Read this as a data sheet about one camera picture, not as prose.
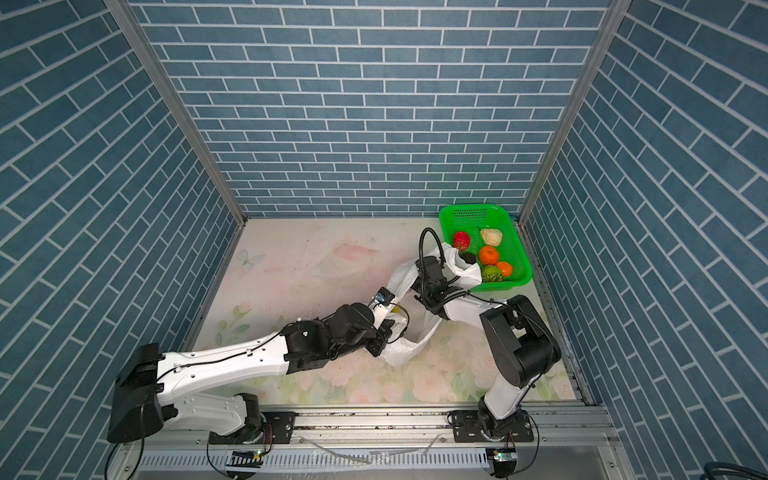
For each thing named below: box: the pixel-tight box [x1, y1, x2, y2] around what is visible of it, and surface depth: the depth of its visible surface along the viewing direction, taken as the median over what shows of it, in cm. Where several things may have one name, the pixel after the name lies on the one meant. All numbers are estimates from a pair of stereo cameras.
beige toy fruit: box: [480, 228, 502, 247], surface depth 111 cm
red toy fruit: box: [453, 231, 471, 252], surface depth 110 cm
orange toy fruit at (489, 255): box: [480, 246, 499, 265], surface depth 107 cm
